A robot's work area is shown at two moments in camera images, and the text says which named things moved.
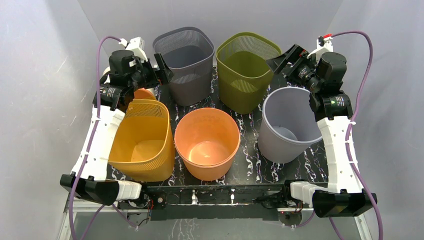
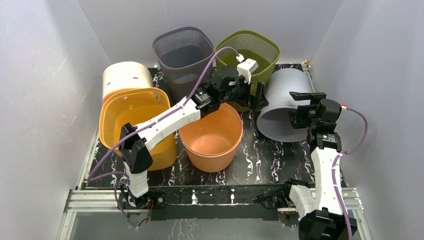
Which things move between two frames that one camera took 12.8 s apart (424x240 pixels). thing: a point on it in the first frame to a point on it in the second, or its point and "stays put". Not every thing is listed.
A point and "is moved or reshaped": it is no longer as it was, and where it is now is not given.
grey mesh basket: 188,52 stays put
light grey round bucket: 289,125 is moved or reshaped
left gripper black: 154,79 to 261,102
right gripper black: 289,62 to 301,110
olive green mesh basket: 244,77 stays put
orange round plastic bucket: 208,140 is moved or reshaped
